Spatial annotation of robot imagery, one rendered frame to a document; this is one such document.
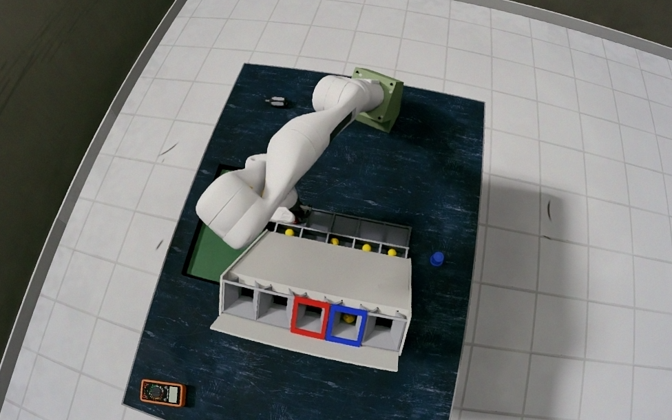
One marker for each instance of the orange digital multimeter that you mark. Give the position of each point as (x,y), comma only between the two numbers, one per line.
(163,393)

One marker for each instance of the blue plug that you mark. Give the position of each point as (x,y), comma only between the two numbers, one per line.
(437,259)

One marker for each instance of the red square frame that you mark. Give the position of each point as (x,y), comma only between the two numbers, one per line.
(316,303)

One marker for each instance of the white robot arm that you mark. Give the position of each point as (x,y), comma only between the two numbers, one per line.
(234,209)

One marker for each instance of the blue square frame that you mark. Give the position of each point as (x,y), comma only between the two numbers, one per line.
(349,310)

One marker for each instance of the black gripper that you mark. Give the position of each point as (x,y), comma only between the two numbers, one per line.
(300,210)

